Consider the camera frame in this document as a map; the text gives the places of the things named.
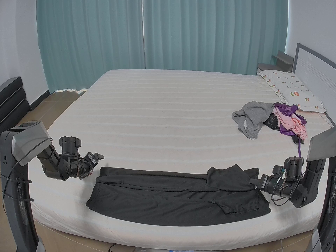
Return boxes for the purple garment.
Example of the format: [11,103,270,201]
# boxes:
[273,103,307,157]

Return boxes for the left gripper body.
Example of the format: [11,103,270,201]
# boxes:
[83,152,98,169]

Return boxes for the pink garment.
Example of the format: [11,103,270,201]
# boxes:
[273,112,307,141]

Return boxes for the blue-green curtain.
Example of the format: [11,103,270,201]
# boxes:
[37,0,146,92]
[144,0,288,75]

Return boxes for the grey garment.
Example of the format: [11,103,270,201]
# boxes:
[232,101,275,141]

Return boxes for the black T-shirt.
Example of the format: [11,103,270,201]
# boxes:
[86,164,271,224]

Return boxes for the black shiny garment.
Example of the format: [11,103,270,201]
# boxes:
[263,113,280,131]

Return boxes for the bed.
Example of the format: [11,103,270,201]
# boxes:
[13,43,336,249]

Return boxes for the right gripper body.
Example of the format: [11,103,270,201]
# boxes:
[258,174,284,197]

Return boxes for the grey bedside table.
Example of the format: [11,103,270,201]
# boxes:
[257,50,294,75]

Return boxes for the white printed pillow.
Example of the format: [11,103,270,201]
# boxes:
[258,70,327,113]

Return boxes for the black chest of drawers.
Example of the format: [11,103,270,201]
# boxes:
[0,76,30,133]

